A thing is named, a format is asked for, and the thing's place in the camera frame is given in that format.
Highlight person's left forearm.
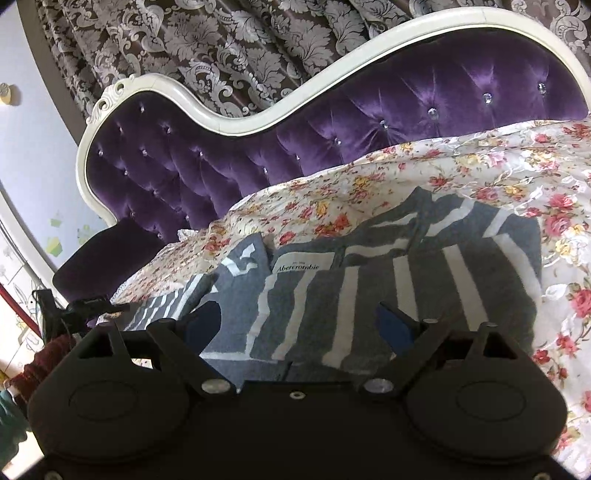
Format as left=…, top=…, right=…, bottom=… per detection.
left=8, top=333, right=78, bottom=408

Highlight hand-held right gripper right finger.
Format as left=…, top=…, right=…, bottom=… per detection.
left=360, top=302, right=523, bottom=398

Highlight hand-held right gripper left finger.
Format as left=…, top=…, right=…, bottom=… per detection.
left=76, top=300, right=232, bottom=398

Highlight white door frame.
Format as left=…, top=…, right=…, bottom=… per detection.
left=0, top=182, right=63, bottom=289

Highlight green wall sticker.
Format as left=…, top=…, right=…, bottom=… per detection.
left=48, top=210, right=95, bottom=257

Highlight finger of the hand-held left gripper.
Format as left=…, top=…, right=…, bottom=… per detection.
left=67, top=298, right=114, bottom=320

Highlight white printed wardrobe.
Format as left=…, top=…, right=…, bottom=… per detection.
left=0, top=231, right=49, bottom=376

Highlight red stick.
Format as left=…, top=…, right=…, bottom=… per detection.
left=0, top=282, right=46, bottom=334

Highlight floral bed sheet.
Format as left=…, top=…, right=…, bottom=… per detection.
left=99, top=119, right=591, bottom=476

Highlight teal garment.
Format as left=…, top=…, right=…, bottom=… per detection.
left=0, top=387, right=29, bottom=459

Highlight purple tufted sofa white frame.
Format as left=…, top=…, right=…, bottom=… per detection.
left=52, top=7, right=591, bottom=319

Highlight grey white striped sweater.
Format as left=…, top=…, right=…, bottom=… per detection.
left=124, top=187, right=543, bottom=376

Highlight brown damask curtain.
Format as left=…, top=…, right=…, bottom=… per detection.
left=34, top=0, right=591, bottom=126

